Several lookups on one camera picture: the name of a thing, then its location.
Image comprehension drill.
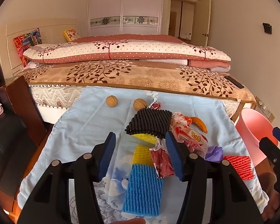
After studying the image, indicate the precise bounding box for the purple wrapper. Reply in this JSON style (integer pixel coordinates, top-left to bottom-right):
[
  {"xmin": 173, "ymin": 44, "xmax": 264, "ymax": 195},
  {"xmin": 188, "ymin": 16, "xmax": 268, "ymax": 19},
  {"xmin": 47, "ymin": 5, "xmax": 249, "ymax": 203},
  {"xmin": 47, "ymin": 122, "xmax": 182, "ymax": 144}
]
[{"xmin": 205, "ymin": 146, "xmax": 224, "ymax": 163}]

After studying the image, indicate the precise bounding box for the crumpled white orange wrapper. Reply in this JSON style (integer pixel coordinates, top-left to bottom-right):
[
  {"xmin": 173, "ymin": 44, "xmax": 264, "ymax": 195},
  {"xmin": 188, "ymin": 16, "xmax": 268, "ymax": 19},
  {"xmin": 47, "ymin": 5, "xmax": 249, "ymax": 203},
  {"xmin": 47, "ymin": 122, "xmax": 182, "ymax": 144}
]
[{"xmin": 171, "ymin": 112, "xmax": 196, "ymax": 131}]

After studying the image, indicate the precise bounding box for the white room door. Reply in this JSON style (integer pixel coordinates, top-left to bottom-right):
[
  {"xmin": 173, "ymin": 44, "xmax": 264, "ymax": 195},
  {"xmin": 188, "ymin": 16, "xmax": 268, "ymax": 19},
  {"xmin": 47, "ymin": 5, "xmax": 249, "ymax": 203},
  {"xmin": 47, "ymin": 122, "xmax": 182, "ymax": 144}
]
[{"xmin": 196, "ymin": 0, "xmax": 211, "ymax": 45}]

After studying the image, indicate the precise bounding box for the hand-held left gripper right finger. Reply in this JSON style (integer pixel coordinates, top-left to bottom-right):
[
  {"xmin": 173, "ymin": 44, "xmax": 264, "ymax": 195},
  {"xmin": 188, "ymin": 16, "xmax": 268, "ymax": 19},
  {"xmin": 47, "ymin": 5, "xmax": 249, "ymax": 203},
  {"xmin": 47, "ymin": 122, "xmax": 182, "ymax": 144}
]
[{"xmin": 164, "ymin": 131, "xmax": 264, "ymax": 224}]

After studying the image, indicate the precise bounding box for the brown leaf pattern blanket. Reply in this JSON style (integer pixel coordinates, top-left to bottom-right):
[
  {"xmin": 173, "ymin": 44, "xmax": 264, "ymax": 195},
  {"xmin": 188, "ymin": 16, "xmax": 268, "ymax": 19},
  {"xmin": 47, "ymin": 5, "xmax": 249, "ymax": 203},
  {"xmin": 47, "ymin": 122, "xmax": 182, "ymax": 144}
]
[{"xmin": 21, "ymin": 59, "xmax": 257, "ymax": 103}]

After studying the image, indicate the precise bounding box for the white sliding door wardrobe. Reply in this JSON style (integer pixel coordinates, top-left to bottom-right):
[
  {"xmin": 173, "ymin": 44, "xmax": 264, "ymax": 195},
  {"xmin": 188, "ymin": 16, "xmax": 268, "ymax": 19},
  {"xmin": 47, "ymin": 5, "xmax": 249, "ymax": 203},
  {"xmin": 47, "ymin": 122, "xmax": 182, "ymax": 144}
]
[{"xmin": 87, "ymin": 0, "xmax": 213, "ymax": 36}]

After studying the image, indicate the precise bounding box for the dark wooden nightstand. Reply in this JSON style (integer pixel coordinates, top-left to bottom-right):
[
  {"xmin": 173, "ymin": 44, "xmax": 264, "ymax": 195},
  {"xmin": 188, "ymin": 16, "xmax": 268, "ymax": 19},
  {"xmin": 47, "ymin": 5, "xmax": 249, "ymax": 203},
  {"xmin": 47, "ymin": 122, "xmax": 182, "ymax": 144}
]
[{"xmin": 0, "ymin": 76, "xmax": 47, "ymax": 145}]

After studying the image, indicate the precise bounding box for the black leather chair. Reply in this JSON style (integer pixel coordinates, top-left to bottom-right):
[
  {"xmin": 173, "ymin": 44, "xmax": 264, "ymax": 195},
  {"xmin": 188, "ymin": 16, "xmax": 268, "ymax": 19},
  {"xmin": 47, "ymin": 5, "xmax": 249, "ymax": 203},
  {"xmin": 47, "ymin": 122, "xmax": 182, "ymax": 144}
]
[{"xmin": 0, "ymin": 62, "xmax": 38, "ymax": 192}]

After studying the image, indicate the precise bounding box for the white red snack packet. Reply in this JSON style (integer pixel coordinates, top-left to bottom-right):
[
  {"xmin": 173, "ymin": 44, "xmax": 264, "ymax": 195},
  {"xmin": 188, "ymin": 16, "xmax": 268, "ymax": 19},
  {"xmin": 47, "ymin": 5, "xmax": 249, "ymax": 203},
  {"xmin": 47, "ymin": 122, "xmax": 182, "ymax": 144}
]
[{"xmin": 177, "ymin": 128, "xmax": 209, "ymax": 159}]

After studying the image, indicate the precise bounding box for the black foam fruit net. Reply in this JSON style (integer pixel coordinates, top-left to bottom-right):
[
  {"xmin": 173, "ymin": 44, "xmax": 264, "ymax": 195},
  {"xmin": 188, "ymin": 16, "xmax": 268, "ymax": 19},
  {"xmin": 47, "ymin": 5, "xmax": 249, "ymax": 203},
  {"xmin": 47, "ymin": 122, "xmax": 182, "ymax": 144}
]
[{"xmin": 125, "ymin": 108, "xmax": 172, "ymax": 139}]

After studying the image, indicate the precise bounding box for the beige wall socket panel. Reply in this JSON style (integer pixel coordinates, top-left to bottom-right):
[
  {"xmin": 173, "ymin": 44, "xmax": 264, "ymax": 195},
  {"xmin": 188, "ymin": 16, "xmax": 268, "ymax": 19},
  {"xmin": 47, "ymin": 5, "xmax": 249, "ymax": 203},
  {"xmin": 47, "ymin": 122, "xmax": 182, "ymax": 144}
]
[{"xmin": 257, "ymin": 98, "xmax": 274, "ymax": 122}]

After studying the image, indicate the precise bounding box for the blue foam fruit net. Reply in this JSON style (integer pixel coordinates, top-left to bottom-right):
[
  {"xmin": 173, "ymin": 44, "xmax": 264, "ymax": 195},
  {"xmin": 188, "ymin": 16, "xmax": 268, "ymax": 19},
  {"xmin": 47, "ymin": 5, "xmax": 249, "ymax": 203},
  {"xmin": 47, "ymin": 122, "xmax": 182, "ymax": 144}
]
[{"xmin": 122, "ymin": 163, "xmax": 164, "ymax": 216}]

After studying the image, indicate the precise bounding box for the pink plastic bin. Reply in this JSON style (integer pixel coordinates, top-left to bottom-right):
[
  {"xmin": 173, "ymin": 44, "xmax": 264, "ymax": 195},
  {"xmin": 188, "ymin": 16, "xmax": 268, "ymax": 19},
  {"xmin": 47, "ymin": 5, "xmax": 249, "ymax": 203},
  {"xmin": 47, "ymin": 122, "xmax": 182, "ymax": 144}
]
[{"xmin": 234, "ymin": 108, "xmax": 278, "ymax": 166}]

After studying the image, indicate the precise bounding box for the yellow plastic wrapper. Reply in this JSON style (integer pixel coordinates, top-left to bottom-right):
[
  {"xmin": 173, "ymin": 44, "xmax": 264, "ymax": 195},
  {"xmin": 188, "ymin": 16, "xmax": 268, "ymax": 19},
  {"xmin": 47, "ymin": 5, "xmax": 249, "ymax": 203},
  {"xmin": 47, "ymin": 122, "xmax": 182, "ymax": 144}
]
[{"xmin": 134, "ymin": 133, "xmax": 165, "ymax": 144}]

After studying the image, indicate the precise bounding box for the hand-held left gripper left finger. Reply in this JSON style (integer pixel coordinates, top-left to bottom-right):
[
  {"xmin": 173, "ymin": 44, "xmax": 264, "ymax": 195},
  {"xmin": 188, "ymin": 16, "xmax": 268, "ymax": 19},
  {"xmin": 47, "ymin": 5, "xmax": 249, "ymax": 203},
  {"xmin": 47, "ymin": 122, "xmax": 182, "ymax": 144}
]
[{"xmin": 17, "ymin": 132, "xmax": 117, "ymax": 224}]

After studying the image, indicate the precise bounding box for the light blue printed cloth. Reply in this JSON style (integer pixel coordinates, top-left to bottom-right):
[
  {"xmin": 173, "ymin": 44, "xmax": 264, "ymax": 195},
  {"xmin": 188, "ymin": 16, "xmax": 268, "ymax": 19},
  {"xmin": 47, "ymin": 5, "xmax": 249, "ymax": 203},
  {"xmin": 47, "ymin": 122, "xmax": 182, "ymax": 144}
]
[{"xmin": 17, "ymin": 86, "xmax": 269, "ymax": 224}]

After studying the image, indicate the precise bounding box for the dark red snack wrapper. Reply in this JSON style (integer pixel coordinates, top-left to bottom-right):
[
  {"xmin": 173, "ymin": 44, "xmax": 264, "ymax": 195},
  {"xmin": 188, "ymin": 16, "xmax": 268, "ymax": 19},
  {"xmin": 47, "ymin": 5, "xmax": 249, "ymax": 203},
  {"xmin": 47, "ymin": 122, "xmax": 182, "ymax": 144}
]
[{"xmin": 150, "ymin": 143, "xmax": 175, "ymax": 179}]

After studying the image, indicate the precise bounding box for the cream bed headboard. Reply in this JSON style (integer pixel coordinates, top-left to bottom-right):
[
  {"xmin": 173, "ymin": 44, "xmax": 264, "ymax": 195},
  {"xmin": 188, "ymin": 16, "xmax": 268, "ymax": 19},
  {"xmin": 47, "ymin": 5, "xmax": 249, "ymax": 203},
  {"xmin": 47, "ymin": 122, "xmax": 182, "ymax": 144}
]
[{"xmin": 0, "ymin": 18, "xmax": 81, "ymax": 77}]

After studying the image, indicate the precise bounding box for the orange peel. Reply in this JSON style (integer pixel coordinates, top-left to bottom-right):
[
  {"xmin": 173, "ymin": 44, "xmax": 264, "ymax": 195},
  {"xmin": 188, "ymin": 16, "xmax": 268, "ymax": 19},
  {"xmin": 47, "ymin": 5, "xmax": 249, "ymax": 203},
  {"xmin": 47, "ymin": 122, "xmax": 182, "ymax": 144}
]
[{"xmin": 192, "ymin": 117, "xmax": 208, "ymax": 133}]

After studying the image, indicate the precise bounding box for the walnut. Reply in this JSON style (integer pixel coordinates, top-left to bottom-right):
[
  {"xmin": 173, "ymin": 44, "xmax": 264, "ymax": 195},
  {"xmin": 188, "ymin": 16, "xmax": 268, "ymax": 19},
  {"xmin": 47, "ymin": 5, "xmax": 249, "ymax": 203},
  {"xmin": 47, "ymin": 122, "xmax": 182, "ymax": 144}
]
[
  {"xmin": 133, "ymin": 98, "xmax": 147, "ymax": 111},
  {"xmin": 106, "ymin": 95, "xmax": 118, "ymax": 108}
]

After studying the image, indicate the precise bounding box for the colourful patterned pillow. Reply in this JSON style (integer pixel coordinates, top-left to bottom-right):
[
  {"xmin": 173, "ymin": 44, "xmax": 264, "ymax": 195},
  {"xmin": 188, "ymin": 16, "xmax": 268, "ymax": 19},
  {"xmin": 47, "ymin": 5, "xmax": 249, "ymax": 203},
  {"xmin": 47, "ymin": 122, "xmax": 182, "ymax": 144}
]
[{"xmin": 13, "ymin": 27, "xmax": 42, "ymax": 67}]

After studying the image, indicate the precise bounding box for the person's right hand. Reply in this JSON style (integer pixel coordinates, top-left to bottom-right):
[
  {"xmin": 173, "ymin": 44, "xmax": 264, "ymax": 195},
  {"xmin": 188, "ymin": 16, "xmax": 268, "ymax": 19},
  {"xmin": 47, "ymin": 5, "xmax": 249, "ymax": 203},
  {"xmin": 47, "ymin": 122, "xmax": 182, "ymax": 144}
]
[{"xmin": 262, "ymin": 171, "xmax": 280, "ymax": 222}]

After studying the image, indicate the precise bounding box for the red candy wrapper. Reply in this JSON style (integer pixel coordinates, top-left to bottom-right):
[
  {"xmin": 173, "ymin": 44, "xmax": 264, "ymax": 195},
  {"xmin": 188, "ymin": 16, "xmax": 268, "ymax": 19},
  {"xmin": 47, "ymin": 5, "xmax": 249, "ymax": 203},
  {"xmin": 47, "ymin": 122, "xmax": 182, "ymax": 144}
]
[{"xmin": 147, "ymin": 101, "xmax": 161, "ymax": 110}]

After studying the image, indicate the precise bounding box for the black smartphone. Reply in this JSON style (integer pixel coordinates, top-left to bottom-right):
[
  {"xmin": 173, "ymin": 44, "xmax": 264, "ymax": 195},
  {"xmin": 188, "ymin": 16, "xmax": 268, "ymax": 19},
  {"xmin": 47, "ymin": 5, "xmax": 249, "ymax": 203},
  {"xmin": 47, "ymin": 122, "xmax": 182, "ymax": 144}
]
[{"xmin": 225, "ymin": 76, "xmax": 244, "ymax": 89}]

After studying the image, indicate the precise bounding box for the yellow floral pillow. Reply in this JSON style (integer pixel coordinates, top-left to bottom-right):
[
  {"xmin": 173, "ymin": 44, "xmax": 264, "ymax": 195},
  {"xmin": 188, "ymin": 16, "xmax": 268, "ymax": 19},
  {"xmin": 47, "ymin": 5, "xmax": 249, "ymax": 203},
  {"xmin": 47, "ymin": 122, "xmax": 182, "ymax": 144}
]
[{"xmin": 63, "ymin": 29, "xmax": 80, "ymax": 42}]

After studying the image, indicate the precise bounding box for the yellow foam fruit net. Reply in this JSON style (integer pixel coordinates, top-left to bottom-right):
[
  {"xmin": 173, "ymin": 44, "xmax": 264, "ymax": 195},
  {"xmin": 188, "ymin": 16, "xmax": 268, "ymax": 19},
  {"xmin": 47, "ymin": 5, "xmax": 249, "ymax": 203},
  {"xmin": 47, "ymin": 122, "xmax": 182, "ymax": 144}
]
[{"xmin": 132, "ymin": 145, "xmax": 154, "ymax": 167}]

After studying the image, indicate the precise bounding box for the red foam fruit net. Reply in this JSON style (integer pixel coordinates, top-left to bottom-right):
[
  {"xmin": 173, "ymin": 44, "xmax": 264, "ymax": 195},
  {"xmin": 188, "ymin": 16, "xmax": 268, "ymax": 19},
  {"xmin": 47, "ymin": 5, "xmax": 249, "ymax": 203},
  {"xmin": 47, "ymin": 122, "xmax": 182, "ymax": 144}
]
[{"xmin": 224, "ymin": 155, "xmax": 253, "ymax": 181}]

